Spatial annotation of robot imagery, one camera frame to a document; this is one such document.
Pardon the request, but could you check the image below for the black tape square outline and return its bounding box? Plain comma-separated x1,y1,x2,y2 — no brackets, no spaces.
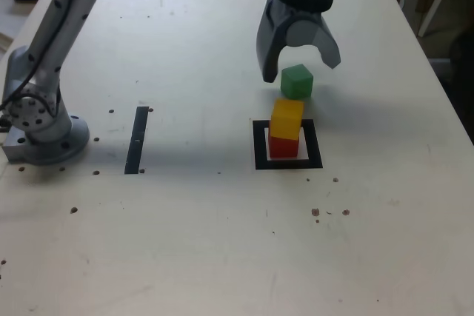
252,118,324,171

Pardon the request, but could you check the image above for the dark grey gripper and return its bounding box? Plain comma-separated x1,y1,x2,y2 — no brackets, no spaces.
255,0,342,84

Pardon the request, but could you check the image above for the green cube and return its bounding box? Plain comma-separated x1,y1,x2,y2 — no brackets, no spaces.
280,63,314,101

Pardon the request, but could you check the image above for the red cube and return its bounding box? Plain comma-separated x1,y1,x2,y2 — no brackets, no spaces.
268,134,299,159

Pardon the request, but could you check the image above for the yellow cube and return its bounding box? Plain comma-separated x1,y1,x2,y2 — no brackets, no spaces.
269,98,305,141

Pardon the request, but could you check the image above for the black tape strip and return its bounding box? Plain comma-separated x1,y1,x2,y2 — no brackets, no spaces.
124,106,149,175

